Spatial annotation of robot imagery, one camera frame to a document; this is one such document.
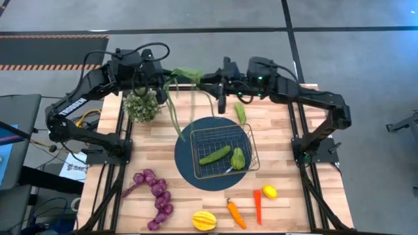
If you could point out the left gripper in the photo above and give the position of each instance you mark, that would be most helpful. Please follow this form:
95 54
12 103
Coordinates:
151 70

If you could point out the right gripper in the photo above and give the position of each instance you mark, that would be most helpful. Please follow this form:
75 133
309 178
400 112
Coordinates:
232 76

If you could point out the green long beans bundle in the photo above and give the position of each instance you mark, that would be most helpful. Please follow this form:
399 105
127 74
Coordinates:
189 74

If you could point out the small light green pepper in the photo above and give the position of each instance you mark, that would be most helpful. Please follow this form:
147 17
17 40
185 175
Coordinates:
240 113

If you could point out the dark green cucumber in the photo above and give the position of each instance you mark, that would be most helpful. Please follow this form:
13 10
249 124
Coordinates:
215 155

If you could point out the light green chayote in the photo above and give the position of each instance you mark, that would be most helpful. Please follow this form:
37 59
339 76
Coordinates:
238 159

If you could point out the yellow lemon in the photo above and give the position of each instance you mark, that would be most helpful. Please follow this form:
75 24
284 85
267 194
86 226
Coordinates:
270 192

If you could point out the orange carrot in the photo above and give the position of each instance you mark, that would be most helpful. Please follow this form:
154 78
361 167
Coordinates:
258 205

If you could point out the large yellow bell pepper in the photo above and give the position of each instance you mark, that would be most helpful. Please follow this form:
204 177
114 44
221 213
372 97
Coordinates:
204 221

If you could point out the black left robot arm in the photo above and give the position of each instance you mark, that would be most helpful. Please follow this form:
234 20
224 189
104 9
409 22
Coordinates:
73 104

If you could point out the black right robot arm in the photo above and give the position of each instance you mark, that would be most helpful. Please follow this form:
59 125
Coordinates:
313 99

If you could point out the small potted green plant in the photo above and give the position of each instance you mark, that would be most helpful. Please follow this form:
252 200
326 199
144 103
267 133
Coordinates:
142 107

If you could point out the dark blue round plate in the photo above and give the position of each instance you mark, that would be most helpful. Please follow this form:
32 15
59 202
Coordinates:
184 163

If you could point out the orange chili pepper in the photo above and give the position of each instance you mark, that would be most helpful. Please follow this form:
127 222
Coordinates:
235 213

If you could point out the black hazard-striped floor mat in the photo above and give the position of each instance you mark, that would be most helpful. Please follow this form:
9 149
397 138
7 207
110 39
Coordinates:
49 52

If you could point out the white printed paper sheet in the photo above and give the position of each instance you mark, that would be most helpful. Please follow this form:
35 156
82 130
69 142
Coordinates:
73 168

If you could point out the grey side cart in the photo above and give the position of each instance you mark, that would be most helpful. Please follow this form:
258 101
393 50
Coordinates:
19 107

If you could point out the blue sheet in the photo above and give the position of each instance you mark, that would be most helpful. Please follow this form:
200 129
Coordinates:
5 153

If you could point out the dark metal floor stand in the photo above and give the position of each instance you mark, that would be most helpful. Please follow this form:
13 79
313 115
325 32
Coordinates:
403 124

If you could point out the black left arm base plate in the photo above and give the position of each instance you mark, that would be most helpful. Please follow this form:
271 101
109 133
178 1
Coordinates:
98 158

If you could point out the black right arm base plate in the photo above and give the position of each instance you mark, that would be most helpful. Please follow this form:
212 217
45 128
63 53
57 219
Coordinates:
326 156

